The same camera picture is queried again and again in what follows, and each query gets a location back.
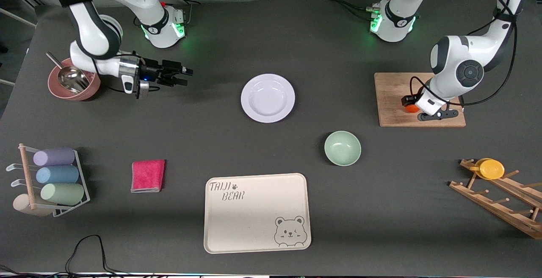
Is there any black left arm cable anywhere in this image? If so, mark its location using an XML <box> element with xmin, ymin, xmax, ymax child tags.
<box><xmin>409</xmin><ymin>0</ymin><xmax>530</xmax><ymax>109</ymax></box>

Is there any pale lavender round plate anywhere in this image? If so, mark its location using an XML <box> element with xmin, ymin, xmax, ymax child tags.
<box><xmin>241</xmin><ymin>73</ymin><xmax>296</xmax><ymax>123</ymax></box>

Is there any yellow cup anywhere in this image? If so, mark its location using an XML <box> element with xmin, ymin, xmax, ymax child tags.
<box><xmin>474</xmin><ymin>158</ymin><xmax>505</xmax><ymax>180</ymax></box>

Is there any blue cup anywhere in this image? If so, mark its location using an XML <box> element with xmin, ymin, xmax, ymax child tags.
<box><xmin>36</xmin><ymin>166</ymin><xmax>80</xmax><ymax>184</ymax></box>

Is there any metal scoop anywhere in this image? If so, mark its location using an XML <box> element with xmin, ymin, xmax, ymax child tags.
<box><xmin>46</xmin><ymin>52</ymin><xmax>91</xmax><ymax>93</ymax></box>

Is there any pale green bowl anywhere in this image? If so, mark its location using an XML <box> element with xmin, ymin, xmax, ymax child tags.
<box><xmin>324</xmin><ymin>131</ymin><xmax>362</xmax><ymax>167</ymax></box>

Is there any black left base cable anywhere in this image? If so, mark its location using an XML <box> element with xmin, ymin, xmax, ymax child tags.
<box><xmin>320</xmin><ymin>0</ymin><xmax>377</xmax><ymax>21</ymax></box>

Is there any green cup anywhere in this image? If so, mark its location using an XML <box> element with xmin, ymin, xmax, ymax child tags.
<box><xmin>40</xmin><ymin>183</ymin><xmax>85</xmax><ymax>206</ymax></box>

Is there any wooden peg rack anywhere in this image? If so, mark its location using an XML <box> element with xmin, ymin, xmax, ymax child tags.
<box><xmin>449</xmin><ymin>158</ymin><xmax>542</xmax><ymax>240</ymax></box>

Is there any purple cup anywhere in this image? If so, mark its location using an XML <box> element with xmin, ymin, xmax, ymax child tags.
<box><xmin>33</xmin><ymin>148</ymin><xmax>76</xmax><ymax>167</ymax></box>

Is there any cream tray with bear print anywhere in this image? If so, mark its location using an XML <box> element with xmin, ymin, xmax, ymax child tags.
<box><xmin>204</xmin><ymin>173</ymin><xmax>312</xmax><ymax>254</ymax></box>

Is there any beige cup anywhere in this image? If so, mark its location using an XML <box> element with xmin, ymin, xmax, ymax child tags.
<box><xmin>13</xmin><ymin>193</ymin><xmax>53</xmax><ymax>217</ymax></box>

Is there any pink bowl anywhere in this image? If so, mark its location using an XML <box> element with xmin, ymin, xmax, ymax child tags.
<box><xmin>47</xmin><ymin>57</ymin><xmax>102</xmax><ymax>101</ymax></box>

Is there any black looped cable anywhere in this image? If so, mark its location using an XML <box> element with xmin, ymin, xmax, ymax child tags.
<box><xmin>65</xmin><ymin>235</ymin><xmax>127</xmax><ymax>275</ymax></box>

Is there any wooden cutting board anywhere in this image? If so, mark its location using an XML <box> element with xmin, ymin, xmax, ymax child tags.
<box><xmin>374</xmin><ymin>72</ymin><xmax>466</xmax><ymax>128</ymax></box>

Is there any pink folded cloth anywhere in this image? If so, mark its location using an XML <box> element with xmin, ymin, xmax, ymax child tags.
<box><xmin>130</xmin><ymin>159</ymin><xmax>166</xmax><ymax>193</ymax></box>

